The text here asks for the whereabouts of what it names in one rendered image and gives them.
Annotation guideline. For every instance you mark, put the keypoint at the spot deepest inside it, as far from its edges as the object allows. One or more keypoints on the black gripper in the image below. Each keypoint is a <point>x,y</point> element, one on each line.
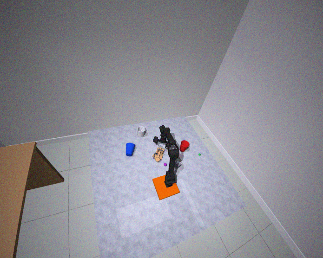
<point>156,140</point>

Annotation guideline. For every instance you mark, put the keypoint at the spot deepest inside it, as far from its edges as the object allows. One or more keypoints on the red cup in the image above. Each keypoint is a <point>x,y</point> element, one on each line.
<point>184,145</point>

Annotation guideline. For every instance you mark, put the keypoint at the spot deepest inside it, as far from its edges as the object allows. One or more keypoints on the blue plastic cup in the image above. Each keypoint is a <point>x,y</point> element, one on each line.
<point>129,149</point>

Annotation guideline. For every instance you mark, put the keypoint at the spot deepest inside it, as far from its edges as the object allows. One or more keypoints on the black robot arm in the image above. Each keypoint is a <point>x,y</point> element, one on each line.
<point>173,155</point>

